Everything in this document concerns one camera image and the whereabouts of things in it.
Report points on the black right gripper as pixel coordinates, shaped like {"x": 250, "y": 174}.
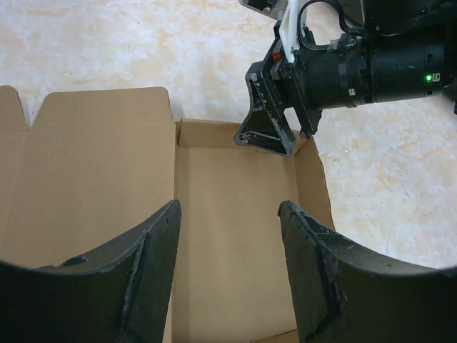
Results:
{"x": 348, "y": 72}

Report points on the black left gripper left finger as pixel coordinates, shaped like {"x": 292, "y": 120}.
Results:
{"x": 117, "y": 292}

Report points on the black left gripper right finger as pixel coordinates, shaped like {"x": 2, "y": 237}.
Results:
{"x": 345, "y": 292}

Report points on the brown cardboard box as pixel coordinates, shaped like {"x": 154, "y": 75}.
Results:
{"x": 120, "y": 225}

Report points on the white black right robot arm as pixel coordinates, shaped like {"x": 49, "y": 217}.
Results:
{"x": 363, "y": 19}

